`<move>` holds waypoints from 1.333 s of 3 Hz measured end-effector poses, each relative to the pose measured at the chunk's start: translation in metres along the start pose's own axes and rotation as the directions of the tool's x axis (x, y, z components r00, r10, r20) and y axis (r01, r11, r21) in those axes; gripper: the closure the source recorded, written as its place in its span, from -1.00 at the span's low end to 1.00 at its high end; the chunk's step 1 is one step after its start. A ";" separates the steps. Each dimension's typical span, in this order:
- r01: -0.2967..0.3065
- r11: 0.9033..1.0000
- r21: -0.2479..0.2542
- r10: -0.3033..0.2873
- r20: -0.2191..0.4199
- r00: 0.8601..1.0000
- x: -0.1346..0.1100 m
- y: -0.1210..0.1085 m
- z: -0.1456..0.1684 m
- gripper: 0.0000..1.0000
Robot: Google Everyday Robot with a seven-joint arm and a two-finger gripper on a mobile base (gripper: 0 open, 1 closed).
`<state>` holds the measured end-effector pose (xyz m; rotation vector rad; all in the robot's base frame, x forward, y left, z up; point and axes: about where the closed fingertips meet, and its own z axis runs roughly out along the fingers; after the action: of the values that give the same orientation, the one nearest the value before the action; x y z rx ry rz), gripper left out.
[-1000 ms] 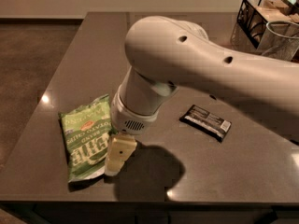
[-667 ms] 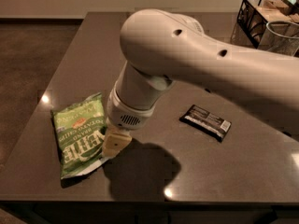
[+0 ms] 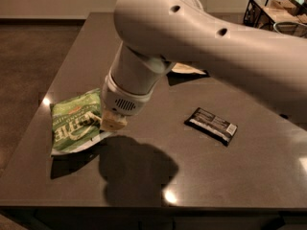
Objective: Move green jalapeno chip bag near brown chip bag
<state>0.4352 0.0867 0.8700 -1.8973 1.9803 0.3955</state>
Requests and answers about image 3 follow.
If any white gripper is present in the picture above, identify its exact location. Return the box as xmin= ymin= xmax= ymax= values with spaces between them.
xmin=101 ymin=75 xmax=152 ymax=131

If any green jalapeno chip bag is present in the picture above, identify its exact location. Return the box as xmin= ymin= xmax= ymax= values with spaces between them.
xmin=51 ymin=88 xmax=111 ymax=156

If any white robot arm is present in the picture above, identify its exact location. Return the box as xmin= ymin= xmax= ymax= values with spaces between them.
xmin=102 ymin=0 xmax=307 ymax=130

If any brown chip bag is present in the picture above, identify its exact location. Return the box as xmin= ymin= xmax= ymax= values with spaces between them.
xmin=172 ymin=63 xmax=206 ymax=75

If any black snack bar wrapper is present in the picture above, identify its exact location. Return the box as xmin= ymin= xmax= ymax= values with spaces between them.
xmin=184 ymin=107 xmax=238 ymax=146

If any clear glass bowl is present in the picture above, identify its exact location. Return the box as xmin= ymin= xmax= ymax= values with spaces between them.
xmin=273 ymin=21 xmax=307 ymax=38

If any black wire basket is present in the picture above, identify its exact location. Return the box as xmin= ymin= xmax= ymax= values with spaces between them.
xmin=243 ymin=0 xmax=307 ymax=30

